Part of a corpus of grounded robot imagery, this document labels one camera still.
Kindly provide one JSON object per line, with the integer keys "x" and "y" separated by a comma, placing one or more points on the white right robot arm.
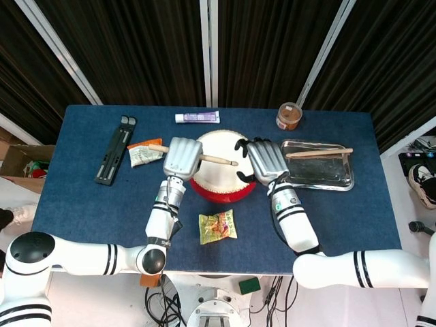
{"x": 296, "y": 228}

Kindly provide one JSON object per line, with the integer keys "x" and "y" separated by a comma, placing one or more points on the red drum white head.
{"x": 221, "y": 194}

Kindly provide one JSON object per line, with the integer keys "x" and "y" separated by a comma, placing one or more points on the white frame rail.
{"x": 20, "y": 131}
{"x": 408, "y": 136}

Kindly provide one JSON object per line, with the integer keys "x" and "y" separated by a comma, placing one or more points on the black white sneaker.
{"x": 424, "y": 184}

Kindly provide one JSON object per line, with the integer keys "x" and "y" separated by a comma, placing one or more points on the white frame post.
{"x": 58, "y": 49}
{"x": 327, "y": 51}
{"x": 208, "y": 51}

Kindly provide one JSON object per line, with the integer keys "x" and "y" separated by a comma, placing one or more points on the dark pleated curtain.
{"x": 136, "y": 51}

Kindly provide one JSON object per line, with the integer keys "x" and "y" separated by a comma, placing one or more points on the green block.
{"x": 249, "y": 285}

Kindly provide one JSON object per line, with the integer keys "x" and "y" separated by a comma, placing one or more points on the cardboard box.
{"x": 17, "y": 160}

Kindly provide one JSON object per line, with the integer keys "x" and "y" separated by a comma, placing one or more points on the stainless steel tray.
{"x": 316, "y": 173}

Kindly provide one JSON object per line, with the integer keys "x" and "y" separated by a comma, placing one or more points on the white orange snack packet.
{"x": 143, "y": 156}

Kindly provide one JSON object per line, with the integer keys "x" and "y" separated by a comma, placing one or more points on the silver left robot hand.
{"x": 182, "y": 158}

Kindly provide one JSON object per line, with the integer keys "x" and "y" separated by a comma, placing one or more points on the blue table mat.
{"x": 340, "y": 218}

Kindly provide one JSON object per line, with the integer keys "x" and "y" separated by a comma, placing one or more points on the black trouser leg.
{"x": 5, "y": 219}

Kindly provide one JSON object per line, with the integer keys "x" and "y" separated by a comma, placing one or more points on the clear jar orange snacks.
{"x": 289, "y": 117}

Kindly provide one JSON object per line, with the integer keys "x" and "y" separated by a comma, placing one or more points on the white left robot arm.
{"x": 85, "y": 259}

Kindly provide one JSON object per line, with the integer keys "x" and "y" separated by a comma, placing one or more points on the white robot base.
{"x": 214, "y": 306}

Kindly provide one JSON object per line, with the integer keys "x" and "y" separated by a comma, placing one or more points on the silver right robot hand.
{"x": 267, "y": 160}

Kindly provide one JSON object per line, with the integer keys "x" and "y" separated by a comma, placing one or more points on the white purple toothpaste tube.
{"x": 199, "y": 118}

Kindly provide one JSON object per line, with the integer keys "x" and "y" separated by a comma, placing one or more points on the wooden drumstick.
{"x": 218, "y": 159}
{"x": 316, "y": 153}

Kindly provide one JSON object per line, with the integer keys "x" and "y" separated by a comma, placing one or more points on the yellow green snack packet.
{"x": 218, "y": 227}

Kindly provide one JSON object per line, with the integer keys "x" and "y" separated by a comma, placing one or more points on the black folding stand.
{"x": 114, "y": 153}

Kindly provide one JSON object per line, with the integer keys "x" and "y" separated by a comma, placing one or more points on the orange block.
{"x": 150, "y": 280}

